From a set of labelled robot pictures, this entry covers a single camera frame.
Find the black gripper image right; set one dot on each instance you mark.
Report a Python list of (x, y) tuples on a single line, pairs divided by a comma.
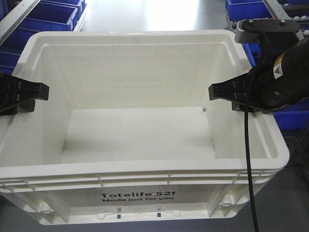
[(282, 82)]

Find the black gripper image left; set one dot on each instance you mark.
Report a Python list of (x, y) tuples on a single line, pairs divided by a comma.
[(20, 95)]

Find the white plastic tote bin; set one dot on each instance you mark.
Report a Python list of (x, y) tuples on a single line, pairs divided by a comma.
[(128, 132)]

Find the black cable image right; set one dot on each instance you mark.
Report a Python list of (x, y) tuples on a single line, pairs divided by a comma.
[(247, 152)]

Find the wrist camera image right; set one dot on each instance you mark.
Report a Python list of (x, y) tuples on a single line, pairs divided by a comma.
[(268, 33)]

